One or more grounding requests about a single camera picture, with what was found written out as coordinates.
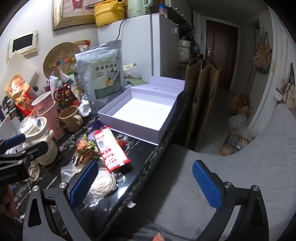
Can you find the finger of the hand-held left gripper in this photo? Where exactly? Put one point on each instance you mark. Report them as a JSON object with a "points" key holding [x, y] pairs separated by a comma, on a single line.
{"points": [[34, 151], [15, 140]]}

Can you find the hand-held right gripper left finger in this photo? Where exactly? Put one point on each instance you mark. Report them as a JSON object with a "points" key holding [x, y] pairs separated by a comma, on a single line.
{"points": [[84, 183]]}

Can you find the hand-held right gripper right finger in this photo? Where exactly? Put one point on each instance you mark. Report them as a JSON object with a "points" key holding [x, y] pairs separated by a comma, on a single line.
{"points": [[207, 185]]}

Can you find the white puff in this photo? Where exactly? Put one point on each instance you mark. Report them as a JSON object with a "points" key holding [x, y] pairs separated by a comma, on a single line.
{"points": [[103, 183]]}

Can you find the bundle of colourful candy packets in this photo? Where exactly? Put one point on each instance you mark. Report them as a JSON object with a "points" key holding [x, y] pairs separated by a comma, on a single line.
{"points": [[86, 149]]}

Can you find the long red white snack packet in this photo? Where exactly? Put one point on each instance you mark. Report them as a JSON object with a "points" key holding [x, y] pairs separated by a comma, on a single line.
{"points": [[108, 148]]}

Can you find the purple patterned pouch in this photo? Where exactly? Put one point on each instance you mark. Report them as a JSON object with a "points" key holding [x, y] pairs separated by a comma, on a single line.
{"points": [[100, 126]]}

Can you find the lavender gift box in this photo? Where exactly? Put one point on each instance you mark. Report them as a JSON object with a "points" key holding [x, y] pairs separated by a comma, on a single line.
{"points": [[138, 115]]}

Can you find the person's left hand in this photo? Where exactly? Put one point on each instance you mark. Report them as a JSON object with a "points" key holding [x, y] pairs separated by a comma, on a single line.
{"points": [[5, 200]]}

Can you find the dark printed boxes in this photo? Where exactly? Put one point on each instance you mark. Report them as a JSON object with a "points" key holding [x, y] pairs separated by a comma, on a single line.
{"points": [[9, 109]]}

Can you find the pink cup with panda print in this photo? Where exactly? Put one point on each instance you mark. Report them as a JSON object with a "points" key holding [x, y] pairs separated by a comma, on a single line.
{"points": [[56, 126]]}

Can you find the red orange snack bag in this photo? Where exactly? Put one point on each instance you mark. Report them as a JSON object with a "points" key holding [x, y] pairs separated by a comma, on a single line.
{"points": [[19, 95]]}

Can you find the beige mug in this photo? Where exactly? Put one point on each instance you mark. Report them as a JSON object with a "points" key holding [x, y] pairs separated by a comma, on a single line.
{"points": [[70, 119]]}

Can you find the printed cardboard box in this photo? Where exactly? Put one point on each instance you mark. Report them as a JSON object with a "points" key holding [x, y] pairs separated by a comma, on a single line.
{"points": [[234, 143]]}

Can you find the bed with grey sheet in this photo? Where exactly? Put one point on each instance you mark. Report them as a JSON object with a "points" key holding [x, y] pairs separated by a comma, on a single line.
{"points": [[254, 162]]}

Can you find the crumpled white tissue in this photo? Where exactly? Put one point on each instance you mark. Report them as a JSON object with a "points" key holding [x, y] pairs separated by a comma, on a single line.
{"points": [[85, 110]]}

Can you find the rolled white paper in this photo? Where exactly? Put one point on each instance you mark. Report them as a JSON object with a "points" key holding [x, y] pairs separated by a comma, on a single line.
{"points": [[53, 83]]}

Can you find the clear plastic bag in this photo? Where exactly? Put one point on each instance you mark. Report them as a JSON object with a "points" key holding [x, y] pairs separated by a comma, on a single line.
{"points": [[238, 121]]}

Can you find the white board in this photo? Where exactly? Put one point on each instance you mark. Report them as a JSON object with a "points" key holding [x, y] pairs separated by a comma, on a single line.
{"points": [[16, 69]]}

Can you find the person's grey pants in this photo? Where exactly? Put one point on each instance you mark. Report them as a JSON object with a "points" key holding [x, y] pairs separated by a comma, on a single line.
{"points": [[142, 231]]}

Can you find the green white carton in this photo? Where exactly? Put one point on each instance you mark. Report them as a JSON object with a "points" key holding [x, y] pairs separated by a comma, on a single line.
{"points": [[69, 77]]}

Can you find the crumpled brown paper bags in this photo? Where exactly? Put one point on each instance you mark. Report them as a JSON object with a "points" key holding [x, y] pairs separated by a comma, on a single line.
{"points": [[241, 104]]}

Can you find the round woven straw fan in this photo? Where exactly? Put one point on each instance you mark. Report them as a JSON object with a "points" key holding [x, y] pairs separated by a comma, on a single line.
{"points": [[59, 54]]}

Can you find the silver stand-up pouch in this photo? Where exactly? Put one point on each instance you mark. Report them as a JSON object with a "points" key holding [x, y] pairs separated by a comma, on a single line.
{"points": [[101, 74]]}

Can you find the green paper envelope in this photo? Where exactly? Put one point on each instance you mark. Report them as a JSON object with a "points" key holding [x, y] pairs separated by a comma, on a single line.
{"points": [[136, 81]]}

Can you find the red printed card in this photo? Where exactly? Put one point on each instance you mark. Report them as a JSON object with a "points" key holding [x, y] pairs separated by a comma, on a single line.
{"points": [[83, 45]]}

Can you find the beige printed tote bag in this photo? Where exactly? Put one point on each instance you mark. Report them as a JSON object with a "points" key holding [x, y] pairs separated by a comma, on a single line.
{"points": [[290, 92]]}

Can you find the yellow card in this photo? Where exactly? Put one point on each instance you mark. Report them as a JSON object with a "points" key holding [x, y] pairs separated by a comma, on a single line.
{"points": [[129, 66]]}

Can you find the white ceramic pot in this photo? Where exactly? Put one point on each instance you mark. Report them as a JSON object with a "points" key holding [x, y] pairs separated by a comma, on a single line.
{"points": [[183, 56], [184, 44]]}

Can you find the dark brown door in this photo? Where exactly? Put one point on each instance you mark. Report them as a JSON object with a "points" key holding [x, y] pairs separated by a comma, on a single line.
{"points": [[222, 53]]}

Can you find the gold framed flower picture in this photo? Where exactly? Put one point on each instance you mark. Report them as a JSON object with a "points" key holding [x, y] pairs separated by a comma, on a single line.
{"points": [[69, 14]]}

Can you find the brown patterned tote bag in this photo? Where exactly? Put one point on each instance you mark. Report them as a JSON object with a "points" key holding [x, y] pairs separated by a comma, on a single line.
{"points": [[263, 55]]}

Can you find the white refrigerator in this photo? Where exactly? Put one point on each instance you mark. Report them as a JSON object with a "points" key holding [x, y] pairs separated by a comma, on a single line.
{"points": [[143, 41]]}

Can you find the yellow pot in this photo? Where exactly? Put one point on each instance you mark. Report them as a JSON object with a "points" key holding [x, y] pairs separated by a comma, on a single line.
{"points": [[108, 14]]}

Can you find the green electric kettle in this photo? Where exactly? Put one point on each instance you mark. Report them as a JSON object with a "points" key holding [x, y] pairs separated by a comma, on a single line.
{"points": [[138, 8]]}

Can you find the blue capped bottle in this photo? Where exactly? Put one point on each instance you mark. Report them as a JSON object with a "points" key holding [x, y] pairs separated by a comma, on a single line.
{"points": [[162, 8]]}

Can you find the white wall intercom panel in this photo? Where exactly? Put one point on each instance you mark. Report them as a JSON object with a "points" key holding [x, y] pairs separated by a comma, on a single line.
{"points": [[23, 44]]}

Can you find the white wall socket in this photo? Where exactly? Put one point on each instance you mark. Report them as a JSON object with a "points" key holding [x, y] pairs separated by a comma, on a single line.
{"points": [[279, 93]]}

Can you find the white light switch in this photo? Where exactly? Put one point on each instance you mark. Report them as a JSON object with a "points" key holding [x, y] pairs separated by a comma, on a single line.
{"points": [[273, 65]]}

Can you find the white wall cabinet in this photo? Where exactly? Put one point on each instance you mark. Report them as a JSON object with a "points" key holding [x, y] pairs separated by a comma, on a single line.
{"points": [[180, 11]]}

